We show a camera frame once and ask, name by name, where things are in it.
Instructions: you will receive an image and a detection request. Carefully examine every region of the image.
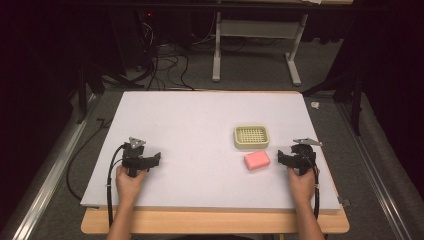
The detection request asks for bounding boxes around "tangle of black floor cables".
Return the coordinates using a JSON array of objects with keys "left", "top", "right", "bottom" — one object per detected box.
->
[{"left": 138, "top": 19, "right": 221, "bottom": 92}]

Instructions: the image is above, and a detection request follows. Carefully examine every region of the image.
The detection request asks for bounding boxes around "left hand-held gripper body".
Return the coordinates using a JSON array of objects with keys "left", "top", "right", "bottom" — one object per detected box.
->
[{"left": 121, "top": 136, "right": 152, "bottom": 178}]

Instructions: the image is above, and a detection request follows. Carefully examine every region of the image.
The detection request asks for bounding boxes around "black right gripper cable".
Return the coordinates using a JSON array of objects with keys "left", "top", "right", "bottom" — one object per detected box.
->
[{"left": 300, "top": 152, "right": 321, "bottom": 221}]

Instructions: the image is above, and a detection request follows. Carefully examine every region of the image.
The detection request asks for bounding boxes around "white foam board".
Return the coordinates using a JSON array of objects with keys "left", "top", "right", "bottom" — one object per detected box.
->
[{"left": 80, "top": 90, "right": 342, "bottom": 213}]

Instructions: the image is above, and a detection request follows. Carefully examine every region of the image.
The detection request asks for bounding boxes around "dark computer tower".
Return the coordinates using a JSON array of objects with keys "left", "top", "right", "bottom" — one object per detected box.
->
[{"left": 108, "top": 8, "right": 161, "bottom": 73}]

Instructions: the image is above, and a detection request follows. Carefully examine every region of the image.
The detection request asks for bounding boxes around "person's right hand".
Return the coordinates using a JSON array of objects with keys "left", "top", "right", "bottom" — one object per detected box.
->
[{"left": 287, "top": 166, "right": 321, "bottom": 208}]

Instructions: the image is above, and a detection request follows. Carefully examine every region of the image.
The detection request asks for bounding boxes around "black floor cable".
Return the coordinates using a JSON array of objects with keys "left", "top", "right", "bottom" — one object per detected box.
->
[{"left": 65, "top": 117, "right": 114, "bottom": 202}]

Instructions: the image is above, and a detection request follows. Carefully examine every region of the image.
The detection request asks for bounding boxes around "white metal desk frame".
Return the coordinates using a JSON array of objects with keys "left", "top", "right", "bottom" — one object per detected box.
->
[{"left": 211, "top": 11, "right": 310, "bottom": 87}]

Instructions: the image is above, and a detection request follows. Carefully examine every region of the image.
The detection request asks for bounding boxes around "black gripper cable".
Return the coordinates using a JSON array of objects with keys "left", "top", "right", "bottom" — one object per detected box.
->
[
  {"left": 106, "top": 144, "right": 127, "bottom": 229},
  {"left": 300, "top": 152, "right": 321, "bottom": 221}
]

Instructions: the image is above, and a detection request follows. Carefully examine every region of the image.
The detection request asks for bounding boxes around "black metal stand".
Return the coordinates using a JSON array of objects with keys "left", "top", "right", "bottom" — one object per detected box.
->
[
  {"left": 74, "top": 61, "right": 146, "bottom": 125},
  {"left": 300, "top": 74, "right": 365, "bottom": 137}
]

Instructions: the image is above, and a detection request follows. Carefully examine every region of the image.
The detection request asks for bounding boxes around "cream soap dish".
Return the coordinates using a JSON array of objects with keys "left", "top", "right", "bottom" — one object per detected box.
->
[{"left": 232, "top": 124, "right": 271, "bottom": 151}]

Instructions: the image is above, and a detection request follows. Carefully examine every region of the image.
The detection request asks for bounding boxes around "wooden table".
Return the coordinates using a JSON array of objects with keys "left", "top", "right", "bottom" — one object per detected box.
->
[{"left": 80, "top": 89, "right": 351, "bottom": 235}]

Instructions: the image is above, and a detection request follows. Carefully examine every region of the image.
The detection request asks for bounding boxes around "aluminium floor rail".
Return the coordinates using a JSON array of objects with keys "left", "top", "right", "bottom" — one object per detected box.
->
[
  {"left": 11, "top": 94, "right": 101, "bottom": 240},
  {"left": 334, "top": 101, "right": 416, "bottom": 240}
]

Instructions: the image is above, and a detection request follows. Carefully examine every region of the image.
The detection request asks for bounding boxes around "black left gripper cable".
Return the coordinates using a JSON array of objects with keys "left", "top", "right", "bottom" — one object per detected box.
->
[{"left": 106, "top": 144, "right": 127, "bottom": 229}]

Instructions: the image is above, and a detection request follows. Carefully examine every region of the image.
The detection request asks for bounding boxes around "person's left hand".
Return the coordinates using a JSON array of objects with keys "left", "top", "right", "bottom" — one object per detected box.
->
[{"left": 115, "top": 165, "right": 148, "bottom": 208}]

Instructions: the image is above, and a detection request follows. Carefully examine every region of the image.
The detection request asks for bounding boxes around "pink soap bar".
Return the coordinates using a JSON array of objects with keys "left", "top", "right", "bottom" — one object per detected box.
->
[{"left": 243, "top": 149, "right": 272, "bottom": 172}]

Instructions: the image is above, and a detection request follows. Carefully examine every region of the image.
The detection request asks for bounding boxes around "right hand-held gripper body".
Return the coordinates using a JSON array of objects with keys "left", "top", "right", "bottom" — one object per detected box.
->
[{"left": 289, "top": 137, "right": 324, "bottom": 177}]

